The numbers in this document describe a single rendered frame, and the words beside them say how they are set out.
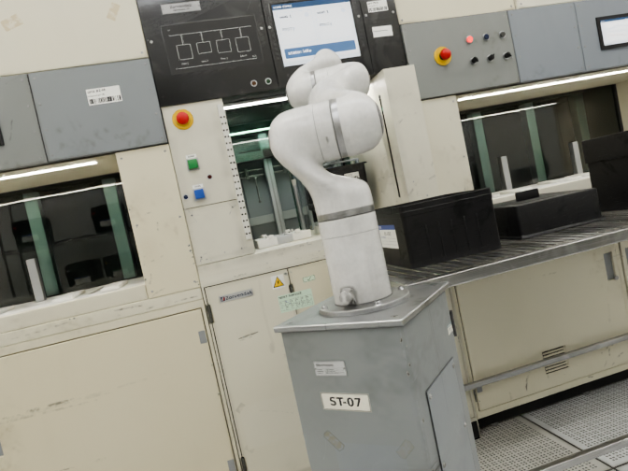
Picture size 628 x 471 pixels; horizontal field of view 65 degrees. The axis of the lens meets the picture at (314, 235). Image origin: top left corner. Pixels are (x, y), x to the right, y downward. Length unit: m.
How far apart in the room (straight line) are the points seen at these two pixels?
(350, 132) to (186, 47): 0.92
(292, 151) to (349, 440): 0.57
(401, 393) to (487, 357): 1.13
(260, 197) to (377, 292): 1.68
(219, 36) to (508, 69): 1.08
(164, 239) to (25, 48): 0.71
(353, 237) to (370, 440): 0.38
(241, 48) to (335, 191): 0.93
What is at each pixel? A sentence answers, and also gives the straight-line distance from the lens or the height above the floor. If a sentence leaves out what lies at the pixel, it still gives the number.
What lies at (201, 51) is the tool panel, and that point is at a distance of 1.77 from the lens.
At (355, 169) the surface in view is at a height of 1.09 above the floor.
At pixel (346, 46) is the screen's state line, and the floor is 1.51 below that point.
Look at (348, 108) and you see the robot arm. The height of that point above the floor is 1.15.
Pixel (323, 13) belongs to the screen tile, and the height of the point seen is 1.63.
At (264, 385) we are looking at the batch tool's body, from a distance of 1.76.
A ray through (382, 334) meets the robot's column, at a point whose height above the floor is 0.73.
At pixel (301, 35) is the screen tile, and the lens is 1.83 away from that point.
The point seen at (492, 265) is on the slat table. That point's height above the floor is 0.75.
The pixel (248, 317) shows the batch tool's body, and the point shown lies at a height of 0.66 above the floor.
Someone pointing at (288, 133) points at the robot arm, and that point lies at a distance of 0.98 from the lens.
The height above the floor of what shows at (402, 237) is 0.85.
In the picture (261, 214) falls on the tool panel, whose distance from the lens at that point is 2.59.
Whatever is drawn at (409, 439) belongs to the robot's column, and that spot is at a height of 0.54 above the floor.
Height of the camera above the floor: 0.97
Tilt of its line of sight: 3 degrees down
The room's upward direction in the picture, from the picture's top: 12 degrees counter-clockwise
